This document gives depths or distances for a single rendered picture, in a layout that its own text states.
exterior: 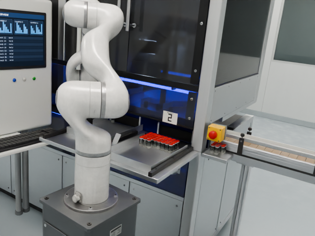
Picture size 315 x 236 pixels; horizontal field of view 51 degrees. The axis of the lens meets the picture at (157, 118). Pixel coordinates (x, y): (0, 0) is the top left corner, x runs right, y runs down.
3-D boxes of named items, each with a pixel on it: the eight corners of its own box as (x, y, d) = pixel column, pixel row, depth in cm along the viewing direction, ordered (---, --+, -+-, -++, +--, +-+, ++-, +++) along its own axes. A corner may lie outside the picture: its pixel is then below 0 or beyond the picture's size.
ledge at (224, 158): (211, 149, 176) (212, 145, 176) (235, 155, 170) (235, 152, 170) (201, 156, 165) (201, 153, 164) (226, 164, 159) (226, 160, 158)
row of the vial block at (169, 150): (142, 143, 169) (143, 135, 168) (173, 152, 161) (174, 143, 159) (140, 144, 167) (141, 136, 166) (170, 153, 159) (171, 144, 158)
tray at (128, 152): (144, 138, 177) (144, 132, 176) (186, 151, 165) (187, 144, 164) (102, 156, 149) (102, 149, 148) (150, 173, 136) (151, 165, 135)
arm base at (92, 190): (89, 220, 104) (91, 167, 99) (52, 198, 115) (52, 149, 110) (128, 198, 119) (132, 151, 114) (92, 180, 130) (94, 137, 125)
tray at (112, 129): (107, 120, 203) (108, 114, 202) (142, 129, 190) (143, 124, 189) (66, 132, 174) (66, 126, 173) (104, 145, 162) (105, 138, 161)
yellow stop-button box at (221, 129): (211, 136, 167) (213, 122, 165) (225, 139, 163) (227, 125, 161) (206, 139, 161) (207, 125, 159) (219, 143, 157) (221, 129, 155)
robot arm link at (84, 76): (78, 90, 163) (97, 91, 165) (79, 63, 159) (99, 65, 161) (78, 87, 170) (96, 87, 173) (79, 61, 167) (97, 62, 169)
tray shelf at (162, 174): (101, 121, 205) (101, 118, 205) (204, 151, 172) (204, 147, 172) (38, 140, 165) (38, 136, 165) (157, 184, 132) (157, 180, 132)
